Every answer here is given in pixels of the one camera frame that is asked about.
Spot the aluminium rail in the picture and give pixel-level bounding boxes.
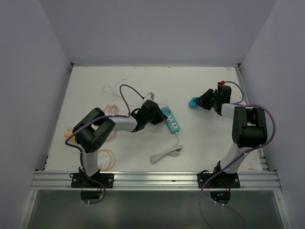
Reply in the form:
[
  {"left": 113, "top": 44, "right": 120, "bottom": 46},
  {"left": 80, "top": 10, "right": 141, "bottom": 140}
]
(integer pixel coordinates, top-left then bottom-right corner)
[{"left": 30, "top": 171, "right": 281, "bottom": 191}]

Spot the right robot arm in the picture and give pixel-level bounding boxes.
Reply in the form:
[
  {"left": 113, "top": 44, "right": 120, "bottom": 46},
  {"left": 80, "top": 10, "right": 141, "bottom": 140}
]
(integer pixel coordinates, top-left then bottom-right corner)
[{"left": 192, "top": 81, "right": 267, "bottom": 187}]

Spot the yellow usb cable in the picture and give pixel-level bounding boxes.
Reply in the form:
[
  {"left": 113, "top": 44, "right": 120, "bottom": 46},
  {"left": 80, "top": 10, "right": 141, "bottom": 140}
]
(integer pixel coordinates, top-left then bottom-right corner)
[{"left": 99, "top": 149, "right": 117, "bottom": 171}]

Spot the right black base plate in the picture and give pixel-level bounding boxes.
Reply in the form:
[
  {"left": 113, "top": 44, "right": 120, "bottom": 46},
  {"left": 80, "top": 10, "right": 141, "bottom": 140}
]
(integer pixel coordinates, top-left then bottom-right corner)
[{"left": 197, "top": 170, "right": 241, "bottom": 189}]

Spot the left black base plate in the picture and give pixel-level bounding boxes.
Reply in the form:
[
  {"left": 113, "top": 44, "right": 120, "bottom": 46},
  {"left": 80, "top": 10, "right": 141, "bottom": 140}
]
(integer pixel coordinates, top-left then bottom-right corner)
[{"left": 69, "top": 172, "right": 114, "bottom": 188}]

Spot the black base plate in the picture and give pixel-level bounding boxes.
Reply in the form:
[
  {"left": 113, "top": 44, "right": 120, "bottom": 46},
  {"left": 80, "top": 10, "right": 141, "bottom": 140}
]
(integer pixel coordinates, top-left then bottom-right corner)
[
  {"left": 69, "top": 172, "right": 114, "bottom": 188},
  {"left": 197, "top": 170, "right": 241, "bottom": 189}
]

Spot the pink power strip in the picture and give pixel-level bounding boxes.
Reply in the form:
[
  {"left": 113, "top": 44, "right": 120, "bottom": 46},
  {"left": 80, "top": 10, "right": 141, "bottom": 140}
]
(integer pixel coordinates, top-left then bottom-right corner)
[{"left": 64, "top": 126, "right": 76, "bottom": 144}]

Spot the white power strip cord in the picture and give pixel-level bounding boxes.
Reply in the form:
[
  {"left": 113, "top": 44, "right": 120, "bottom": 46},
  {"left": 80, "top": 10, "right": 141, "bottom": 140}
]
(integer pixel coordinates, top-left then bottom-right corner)
[{"left": 150, "top": 132, "right": 183, "bottom": 165}]

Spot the blue plug adapter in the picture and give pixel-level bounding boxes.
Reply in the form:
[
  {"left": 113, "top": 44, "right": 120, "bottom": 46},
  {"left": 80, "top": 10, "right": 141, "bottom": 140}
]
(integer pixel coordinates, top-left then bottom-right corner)
[{"left": 188, "top": 97, "right": 198, "bottom": 108}]

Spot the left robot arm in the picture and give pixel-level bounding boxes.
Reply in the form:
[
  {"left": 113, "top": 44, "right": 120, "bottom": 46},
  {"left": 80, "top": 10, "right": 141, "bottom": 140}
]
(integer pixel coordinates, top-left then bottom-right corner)
[{"left": 71, "top": 100, "right": 167, "bottom": 187}]

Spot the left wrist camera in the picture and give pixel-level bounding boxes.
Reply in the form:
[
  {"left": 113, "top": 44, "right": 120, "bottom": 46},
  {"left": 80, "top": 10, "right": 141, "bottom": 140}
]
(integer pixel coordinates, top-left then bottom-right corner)
[{"left": 143, "top": 92, "right": 154, "bottom": 101}]

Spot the thin white usb cable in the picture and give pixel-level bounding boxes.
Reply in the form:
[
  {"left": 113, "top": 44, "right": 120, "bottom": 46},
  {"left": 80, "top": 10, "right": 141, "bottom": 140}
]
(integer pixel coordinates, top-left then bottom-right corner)
[{"left": 102, "top": 76, "right": 128, "bottom": 100}]

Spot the teal power strip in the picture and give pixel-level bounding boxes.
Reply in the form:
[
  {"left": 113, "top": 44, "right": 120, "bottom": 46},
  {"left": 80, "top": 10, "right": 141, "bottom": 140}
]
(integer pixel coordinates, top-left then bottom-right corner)
[{"left": 161, "top": 107, "right": 180, "bottom": 134}]

